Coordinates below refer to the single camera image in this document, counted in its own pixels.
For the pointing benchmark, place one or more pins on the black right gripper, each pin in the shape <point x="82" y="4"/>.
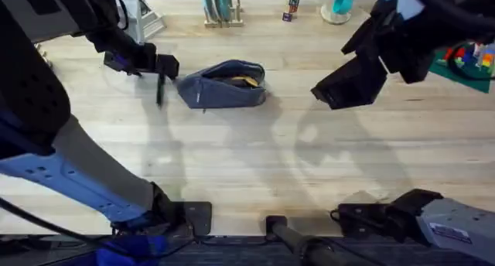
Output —
<point x="402" y="53"/>

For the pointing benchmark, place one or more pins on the wooden peg rack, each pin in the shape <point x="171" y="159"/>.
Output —
<point x="236" y="18"/>

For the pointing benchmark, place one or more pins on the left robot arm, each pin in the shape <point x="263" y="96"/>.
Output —
<point x="31" y="96"/>

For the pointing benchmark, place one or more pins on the blue zip bag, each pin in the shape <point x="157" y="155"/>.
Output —
<point x="216" y="92"/>

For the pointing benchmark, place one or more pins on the small purple toy block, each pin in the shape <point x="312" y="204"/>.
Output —
<point x="287" y="17"/>

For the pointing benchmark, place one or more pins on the teal plate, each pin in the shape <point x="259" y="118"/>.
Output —
<point x="223" y="3"/>

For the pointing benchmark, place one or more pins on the green board with toy blocks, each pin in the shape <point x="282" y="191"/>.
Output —
<point x="470" y="70"/>

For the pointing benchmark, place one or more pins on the dark pen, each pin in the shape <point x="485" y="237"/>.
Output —
<point x="160" y="90"/>

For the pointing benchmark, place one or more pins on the black pole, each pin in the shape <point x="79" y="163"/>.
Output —
<point x="294" y="239"/>

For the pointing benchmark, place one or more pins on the grey plate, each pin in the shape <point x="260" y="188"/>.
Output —
<point x="207" y="1"/>

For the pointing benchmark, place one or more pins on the stack of toy blocks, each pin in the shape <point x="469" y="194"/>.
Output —
<point x="294" y="1"/>

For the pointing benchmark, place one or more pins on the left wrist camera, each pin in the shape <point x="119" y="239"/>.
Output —
<point x="118" y="63"/>

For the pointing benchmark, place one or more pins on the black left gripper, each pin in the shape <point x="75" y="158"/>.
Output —
<point x="143" y="57"/>

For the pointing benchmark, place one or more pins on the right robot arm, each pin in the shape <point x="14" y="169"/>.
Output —
<point x="456" y="227"/>

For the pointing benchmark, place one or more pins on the teal cup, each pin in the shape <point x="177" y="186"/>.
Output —
<point x="343" y="2"/>

